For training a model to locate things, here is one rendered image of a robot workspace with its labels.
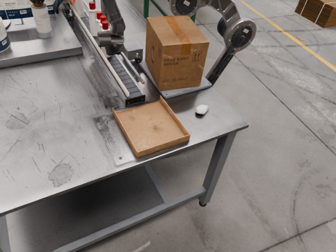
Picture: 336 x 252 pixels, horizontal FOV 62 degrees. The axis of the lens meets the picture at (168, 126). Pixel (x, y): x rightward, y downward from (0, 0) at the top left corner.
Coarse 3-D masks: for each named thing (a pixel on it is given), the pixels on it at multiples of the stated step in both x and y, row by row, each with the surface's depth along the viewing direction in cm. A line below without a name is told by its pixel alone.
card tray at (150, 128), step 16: (160, 96) 142; (112, 112) 134; (128, 112) 136; (144, 112) 137; (160, 112) 138; (128, 128) 129; (144, 128) 130; (160, 128) 131; (176, 128) 132; (144, 144) 123; (160, 144) 119
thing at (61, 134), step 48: (96, 0) 227; (144, 48) 181; (0, 96) 136; (48, 96) 140; (96, 96) 143; (192, 96) 151; (0, 144) 116; (48, 144) 118; (96, 144) 121; (192, 144) 126; (0, 192) 101; (48, 192) 103
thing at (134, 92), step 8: (80, 24) 186; (88, 24) 186; (96, 40) 173; (112, 56) 162; (112, 64) 156; (120, 64) 157; (120, 72) 151; (128, 80) 147; (128, 88) 142; (136, 88) 143; (128, 96) 138; (136, 96) 138
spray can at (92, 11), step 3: (90, 3) 162; (93, 3) 163; (90, 6) 163; (93, 6) 164; (90, 9) 164; (93, 9) 165; (96, 9) 167; (90, 12) 165; (93, 12) 165; (90, 15) 166; (93, 15) 166; (90, 18) 168; (93, 18) 167; (90, 21) 169; (93, 21) 169; (90, 24) 170; (93, 24) 170; (90, 27) 172; (93, 27) 171; (90, 30) 174; (93, 30) 173; (90, 33) 176; (93, 33) 174; (93, 36) 176
